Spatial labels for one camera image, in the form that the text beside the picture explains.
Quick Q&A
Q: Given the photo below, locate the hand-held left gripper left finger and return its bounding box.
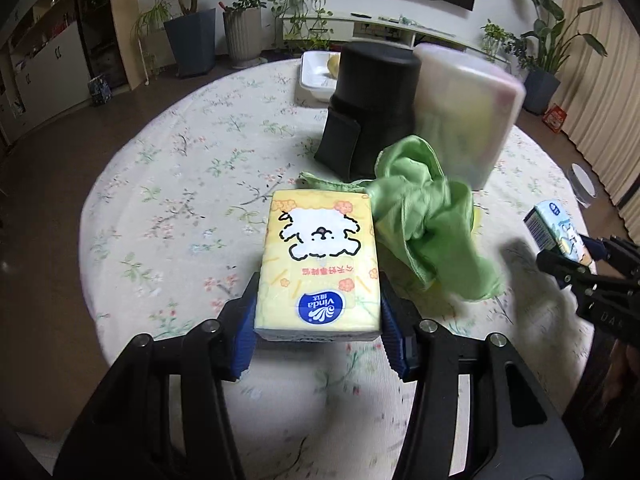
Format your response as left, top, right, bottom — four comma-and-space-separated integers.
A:
52, 270, 262, 480

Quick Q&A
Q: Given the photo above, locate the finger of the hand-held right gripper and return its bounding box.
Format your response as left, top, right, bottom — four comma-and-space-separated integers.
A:
536, 249, 599, 292
582, 235, 640, 274

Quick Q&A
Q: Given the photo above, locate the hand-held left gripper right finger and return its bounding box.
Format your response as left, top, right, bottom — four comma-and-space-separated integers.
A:
381, 285, 586, 480

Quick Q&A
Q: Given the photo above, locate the blue tissue pack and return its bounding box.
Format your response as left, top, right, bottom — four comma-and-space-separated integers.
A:
523, 200, 596, 267

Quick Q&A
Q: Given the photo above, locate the yellow tissue pack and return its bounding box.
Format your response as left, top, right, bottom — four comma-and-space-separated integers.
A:
254, 189, 383, 343

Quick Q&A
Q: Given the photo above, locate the white tray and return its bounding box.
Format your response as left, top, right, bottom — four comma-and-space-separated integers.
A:
300, 51, 343, 106

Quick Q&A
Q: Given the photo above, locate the white trash can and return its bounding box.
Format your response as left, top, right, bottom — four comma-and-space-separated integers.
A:
570, 164, 601, 206

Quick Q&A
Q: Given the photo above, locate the green cloth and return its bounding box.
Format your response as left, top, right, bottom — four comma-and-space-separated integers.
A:
300, 135, 503, 303

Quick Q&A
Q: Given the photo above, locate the red paper box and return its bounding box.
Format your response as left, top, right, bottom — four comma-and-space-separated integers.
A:
544, 104, 568, 133

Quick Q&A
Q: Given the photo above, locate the floral tablecloth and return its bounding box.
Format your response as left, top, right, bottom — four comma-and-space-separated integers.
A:
79, 57, 606, 480

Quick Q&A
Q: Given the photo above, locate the beige curtain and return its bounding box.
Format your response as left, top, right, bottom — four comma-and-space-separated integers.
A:
552, 0, 640, 241

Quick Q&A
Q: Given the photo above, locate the large-leaf plant in dark pot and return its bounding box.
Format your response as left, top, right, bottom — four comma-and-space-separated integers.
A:
505, 0, 608, 116

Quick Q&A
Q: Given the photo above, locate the translucent plastic box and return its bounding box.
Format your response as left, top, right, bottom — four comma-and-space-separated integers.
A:
412, 42, 527, 191

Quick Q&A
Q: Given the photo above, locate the black round container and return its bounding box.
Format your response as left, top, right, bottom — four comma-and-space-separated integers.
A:
314, 41, 422, 181

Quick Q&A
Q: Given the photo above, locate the tall plant in dark pot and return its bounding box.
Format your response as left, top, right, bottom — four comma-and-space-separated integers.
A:
165, 0, 228, 78

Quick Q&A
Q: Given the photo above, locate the plant in white ribbed pot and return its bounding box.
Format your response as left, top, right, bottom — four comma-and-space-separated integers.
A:
220, 0, 266, 68

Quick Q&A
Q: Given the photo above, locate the white television cabinet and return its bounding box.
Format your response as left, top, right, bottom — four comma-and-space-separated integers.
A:
282, 12, 511, 61

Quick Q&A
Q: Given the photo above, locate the spider plant on white stand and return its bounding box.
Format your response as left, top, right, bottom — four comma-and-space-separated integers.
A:
131, 0, 171, 81

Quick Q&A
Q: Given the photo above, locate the trailing vine plant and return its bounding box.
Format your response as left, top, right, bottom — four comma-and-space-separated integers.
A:
270, 0, 333, 53

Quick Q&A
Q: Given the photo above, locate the dark glass cabinet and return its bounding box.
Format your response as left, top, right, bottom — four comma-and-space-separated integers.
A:
75, 0, 128, 88

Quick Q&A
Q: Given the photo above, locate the white wall cabinet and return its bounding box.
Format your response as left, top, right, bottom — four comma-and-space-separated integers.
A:
0, 0, 96, 146

